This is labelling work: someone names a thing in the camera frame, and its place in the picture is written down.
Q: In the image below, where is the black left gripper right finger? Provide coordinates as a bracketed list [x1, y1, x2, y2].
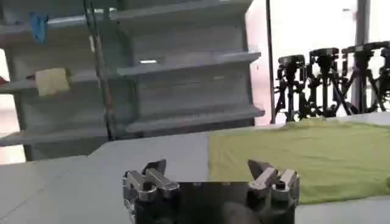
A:
[247, 159, 301, 202]

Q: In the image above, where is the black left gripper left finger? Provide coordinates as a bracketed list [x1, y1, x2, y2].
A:
[122, 158, 180, 202]

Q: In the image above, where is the green shirt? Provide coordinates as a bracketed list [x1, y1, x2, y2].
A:
[208, 117, 390, 205]

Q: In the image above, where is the grey metal shelf unit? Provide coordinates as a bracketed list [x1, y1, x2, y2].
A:
[115, 0, 266, 138]

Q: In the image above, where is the grey shelf unit with cloths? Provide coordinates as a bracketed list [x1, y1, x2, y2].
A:
[0, 0, 135, 162]

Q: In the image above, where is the beige folded cloth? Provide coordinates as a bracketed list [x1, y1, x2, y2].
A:
[34, 67, 71, 98]

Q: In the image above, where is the blue cloth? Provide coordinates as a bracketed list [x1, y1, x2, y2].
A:
[29, 12, 49, 44]

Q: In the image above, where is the black tripod with camera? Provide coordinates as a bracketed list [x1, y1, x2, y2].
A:
[274, 54, 307, 123]
[340, 42, 385, 116]
[377, 45, 390, 112]
[304, 47, 351, 120]

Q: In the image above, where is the grey metal rack post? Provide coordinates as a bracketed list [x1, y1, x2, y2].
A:
[83, 0, 116, 141]

